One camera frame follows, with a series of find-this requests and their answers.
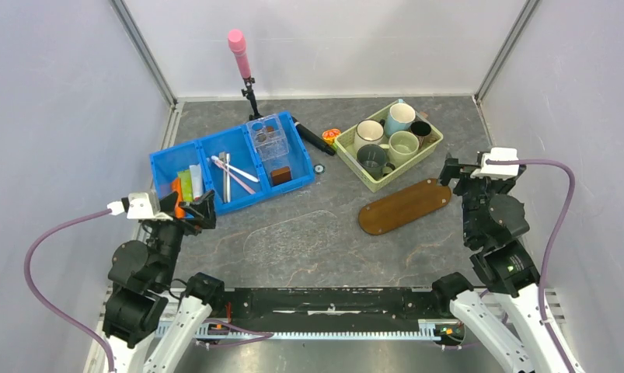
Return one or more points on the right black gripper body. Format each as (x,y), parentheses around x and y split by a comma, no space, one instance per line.
(474,191)

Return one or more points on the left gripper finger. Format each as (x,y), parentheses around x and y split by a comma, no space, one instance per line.
(201,205)
(203,221)

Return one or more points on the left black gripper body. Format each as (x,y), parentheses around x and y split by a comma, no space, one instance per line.
(169,234)

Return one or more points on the white toothpaste tube red cap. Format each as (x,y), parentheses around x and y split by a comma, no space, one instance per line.
(197,183)

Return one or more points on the green toothpaste tube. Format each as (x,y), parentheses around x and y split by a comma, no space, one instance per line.
(186,185)

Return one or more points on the brown oval wooden tray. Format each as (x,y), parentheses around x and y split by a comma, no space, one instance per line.
(403,207)

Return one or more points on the dark grey mug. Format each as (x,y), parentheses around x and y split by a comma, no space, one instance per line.
(374,160)

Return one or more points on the clear plastic toothbrush holder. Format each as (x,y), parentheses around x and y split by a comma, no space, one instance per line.
(268,137)

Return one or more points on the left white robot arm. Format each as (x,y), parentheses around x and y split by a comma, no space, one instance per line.
(142,272)

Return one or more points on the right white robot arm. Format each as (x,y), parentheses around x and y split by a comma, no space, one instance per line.
(493,224)

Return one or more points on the orange toothpaste tube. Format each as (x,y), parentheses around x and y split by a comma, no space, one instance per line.
(176,188)

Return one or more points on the white toothbrush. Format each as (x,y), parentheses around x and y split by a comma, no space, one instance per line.
(229,167)

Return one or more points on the grey toothbrush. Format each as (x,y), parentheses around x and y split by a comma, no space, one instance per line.
(225,158)

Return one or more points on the black mug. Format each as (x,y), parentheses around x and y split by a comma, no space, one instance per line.
(422,130)

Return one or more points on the light green mug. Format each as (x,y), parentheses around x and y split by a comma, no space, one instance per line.
(401,147)

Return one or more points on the light blue mug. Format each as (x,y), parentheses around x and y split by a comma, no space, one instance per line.
(399,117)

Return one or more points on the green plastic basket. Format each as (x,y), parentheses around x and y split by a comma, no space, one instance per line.
(344,145)

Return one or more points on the blue compartment bin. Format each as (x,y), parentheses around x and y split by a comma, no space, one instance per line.
(237,142)

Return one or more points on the white mug brown rim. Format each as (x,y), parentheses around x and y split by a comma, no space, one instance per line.
(368,132)

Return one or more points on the black cylinder marker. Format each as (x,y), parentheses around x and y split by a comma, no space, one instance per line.
(312,138)

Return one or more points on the orange yellow toy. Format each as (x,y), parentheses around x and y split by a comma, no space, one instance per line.
(329,136)

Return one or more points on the pink microphone on stand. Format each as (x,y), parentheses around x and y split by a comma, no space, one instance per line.
(237,45)

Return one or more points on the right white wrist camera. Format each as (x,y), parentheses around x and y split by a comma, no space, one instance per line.
(498,164)

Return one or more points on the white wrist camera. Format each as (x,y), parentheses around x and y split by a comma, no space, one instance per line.
(498,164)
(141,205)

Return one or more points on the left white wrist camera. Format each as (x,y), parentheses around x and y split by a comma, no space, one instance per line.
(141,205)

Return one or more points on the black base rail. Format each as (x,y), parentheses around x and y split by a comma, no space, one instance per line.
(397,314)

